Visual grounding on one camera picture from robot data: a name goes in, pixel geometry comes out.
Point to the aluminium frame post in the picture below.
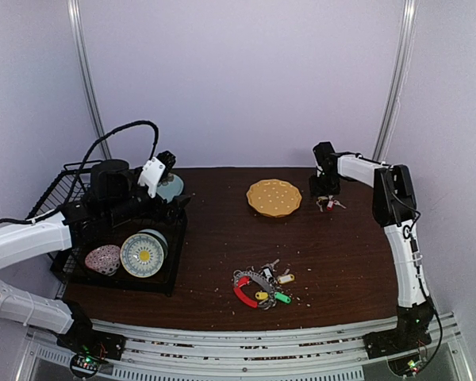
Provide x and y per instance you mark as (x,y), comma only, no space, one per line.
(400,73)
(76,24)

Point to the right aluminium frame post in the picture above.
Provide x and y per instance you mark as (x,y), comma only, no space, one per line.
(400,73)

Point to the black wire dish rack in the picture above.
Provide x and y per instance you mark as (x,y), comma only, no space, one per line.
(127,224)

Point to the keyring bundle with coloured tags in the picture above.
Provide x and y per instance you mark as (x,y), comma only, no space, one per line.
(267,284)

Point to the single silver key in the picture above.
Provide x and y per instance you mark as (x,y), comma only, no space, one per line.
(271,265)

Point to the light blue flower plate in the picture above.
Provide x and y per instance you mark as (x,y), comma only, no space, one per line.
(170,188)

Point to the yellow dotted plate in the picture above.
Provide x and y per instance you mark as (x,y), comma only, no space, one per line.
(274,198)

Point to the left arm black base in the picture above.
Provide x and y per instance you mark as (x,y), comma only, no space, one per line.
(92,348)

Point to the keys with red tag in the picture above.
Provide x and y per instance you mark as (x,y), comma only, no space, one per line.
(329,203)

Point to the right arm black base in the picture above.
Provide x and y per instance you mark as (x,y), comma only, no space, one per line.
(410,333)

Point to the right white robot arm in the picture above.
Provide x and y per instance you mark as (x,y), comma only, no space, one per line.
(394,208)

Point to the left aluminium frame post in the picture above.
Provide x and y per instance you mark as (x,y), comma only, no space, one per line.
(76,24)

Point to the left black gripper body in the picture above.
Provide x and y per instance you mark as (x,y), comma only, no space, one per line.
(127,211)

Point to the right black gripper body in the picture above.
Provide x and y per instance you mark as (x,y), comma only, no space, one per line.
(324,187)

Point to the aluminium slotted front rail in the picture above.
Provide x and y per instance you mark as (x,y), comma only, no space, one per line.
(327,353)

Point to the red patterned plate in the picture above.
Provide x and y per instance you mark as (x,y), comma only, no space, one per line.
(104,260)

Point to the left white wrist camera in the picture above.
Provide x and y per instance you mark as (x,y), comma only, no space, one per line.
(156,169)

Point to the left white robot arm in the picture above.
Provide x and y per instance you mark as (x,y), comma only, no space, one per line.
(28,238)

